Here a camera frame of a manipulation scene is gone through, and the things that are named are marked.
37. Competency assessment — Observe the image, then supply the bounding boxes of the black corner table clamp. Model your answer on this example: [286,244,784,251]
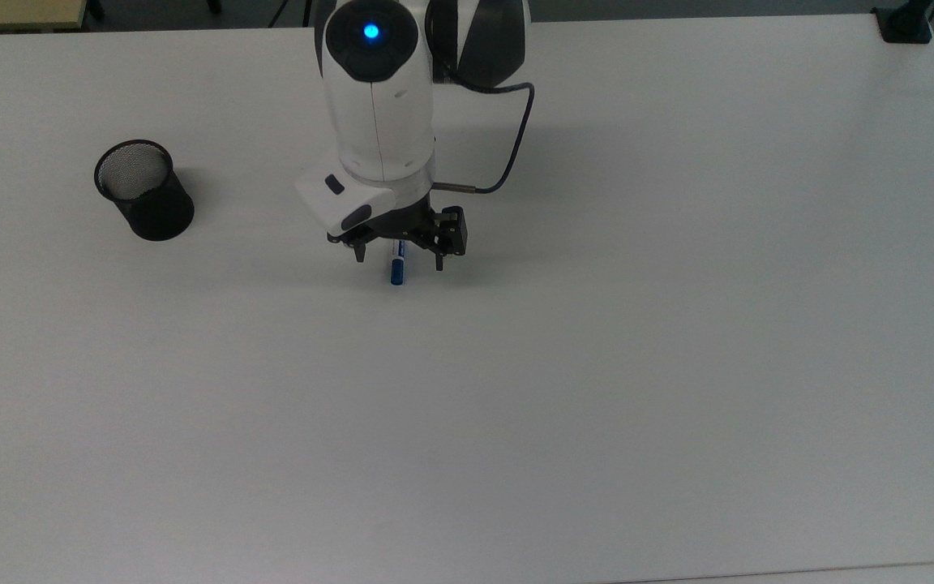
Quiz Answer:
[872,0,934,45]

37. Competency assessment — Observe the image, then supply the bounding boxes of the light wooden desk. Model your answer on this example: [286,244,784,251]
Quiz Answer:
[0,0,88,35]

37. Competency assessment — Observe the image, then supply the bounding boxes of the black mesh pen cup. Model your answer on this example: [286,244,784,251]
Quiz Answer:
[94,140,195,242]

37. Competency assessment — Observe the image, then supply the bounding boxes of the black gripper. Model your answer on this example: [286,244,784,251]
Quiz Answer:
[327,195,469,272]

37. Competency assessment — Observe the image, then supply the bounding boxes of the dark blue robot cable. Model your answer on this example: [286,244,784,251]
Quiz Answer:
[431,47,537,196]

